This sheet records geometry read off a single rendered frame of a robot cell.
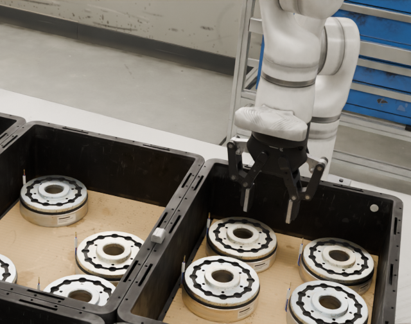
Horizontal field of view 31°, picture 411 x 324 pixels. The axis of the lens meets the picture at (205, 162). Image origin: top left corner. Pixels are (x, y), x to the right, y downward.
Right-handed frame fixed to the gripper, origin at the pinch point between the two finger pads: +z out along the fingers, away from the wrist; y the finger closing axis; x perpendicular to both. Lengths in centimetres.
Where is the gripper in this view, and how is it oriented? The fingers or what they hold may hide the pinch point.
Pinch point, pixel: (269, 206)
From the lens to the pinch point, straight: 103.4
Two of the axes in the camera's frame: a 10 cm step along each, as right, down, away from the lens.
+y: -9.3, -2.4, 2.8
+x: -3.6, 4.2, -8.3
